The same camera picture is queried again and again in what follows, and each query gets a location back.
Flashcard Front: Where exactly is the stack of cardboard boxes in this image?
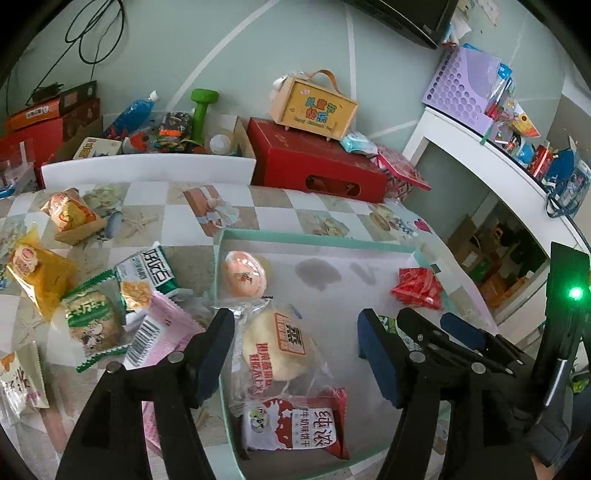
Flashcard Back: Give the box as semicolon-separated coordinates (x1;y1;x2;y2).
448;215;546;310

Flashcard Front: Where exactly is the orange bread roll packet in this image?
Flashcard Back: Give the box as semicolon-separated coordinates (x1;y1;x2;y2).
41;187;108;245

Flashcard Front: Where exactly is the peach round bun packet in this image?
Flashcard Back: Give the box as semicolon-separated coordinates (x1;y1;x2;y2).
219;250;271;298

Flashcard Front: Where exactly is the red gift box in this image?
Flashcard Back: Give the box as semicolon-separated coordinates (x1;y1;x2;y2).
247;117;387;204

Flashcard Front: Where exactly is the clear plastic container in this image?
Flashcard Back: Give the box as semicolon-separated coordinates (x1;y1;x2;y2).
0;143;38;192

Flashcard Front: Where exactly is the yellow cake packet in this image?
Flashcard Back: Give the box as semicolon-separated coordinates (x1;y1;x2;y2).
4;224;77;321

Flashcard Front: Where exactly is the white bun packet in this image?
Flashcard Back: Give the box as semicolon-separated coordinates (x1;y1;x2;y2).
226;298;333;416

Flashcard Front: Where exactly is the dark brown patterned box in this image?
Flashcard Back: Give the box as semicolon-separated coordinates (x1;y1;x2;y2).
62;97;101;141

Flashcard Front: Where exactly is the beige bread packet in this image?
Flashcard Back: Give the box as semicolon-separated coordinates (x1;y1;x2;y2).
0;342;51;418

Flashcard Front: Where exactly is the clear round bottle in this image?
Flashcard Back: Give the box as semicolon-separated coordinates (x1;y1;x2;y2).
205;129;236;155

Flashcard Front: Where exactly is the plain red box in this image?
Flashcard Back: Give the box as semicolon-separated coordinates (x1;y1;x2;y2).
0;117;65;185

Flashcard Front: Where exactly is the pink wafer packet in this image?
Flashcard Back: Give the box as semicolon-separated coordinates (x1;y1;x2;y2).
122;293;208;462

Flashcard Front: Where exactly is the white green snack packet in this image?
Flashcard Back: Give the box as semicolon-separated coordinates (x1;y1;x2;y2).
113;241;182;310

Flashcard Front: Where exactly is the dark green snack pack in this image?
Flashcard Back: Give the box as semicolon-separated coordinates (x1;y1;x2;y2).
378;314;409;344

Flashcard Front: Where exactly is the brown cardboard box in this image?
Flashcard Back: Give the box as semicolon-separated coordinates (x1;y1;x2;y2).
44;113;257;162

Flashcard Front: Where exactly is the white yellow card box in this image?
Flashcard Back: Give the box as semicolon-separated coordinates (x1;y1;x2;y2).
73;137;123;160

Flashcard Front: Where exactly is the blue trimmed clear bag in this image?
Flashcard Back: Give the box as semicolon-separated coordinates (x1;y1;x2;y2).
545;148;591;220

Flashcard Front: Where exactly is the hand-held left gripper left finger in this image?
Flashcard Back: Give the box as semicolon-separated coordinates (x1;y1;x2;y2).
55;307;236;480

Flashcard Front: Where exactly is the looped black cable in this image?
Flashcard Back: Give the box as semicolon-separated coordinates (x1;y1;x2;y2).
4;0;126;116

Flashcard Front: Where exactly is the colourful stationery pile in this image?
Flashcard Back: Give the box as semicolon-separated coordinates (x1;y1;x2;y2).
480;65;555;171

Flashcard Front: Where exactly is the purple perforated basket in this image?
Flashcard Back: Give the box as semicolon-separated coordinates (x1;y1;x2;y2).
421;46;502;134

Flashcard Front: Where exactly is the yellow wooden carry case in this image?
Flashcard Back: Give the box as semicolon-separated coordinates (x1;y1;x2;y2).
270;70;359;141

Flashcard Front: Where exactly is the red snack packet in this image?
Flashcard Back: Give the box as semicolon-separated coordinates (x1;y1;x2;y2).
390;267;444;310

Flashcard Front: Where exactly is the green dumbbell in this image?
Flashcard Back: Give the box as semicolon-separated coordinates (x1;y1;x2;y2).
191;89;221;144

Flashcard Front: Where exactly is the light blue wipes pack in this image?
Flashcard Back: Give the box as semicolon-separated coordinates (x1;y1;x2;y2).
340;131;379;155

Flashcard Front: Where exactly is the white shelf unit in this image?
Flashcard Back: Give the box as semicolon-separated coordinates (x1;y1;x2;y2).
402;106;591;352

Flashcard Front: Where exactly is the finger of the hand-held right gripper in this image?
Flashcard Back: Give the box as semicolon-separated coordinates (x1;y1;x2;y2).
397;307;467;358
440;313;529;393

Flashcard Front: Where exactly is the orange carton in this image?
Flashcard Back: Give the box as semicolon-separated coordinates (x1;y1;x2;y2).
4;97;62;134

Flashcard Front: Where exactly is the blue plastic bottle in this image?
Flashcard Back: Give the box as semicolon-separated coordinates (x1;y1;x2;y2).
104;91;161;139

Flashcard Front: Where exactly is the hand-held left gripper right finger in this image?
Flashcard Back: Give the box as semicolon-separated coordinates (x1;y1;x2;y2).
358;308;536;480

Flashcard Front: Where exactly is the black power adapter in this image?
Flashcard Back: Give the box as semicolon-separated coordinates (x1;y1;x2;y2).
30;83;65;100

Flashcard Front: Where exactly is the red white biscuit packet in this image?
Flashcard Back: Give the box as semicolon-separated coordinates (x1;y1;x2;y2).
240;388;350;461

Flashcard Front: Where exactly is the black television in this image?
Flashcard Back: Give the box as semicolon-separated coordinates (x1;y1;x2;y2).
344;0;458;51

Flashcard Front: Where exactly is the colourful toy bundle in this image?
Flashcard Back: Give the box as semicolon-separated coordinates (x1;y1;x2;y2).
122;111;204;153

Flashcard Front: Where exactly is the teal shallow cardboard tray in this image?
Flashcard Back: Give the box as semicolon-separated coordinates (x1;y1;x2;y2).
213;229;498;480

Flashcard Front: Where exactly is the green cracker packet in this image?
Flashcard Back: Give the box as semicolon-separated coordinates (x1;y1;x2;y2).
62;270;130;374

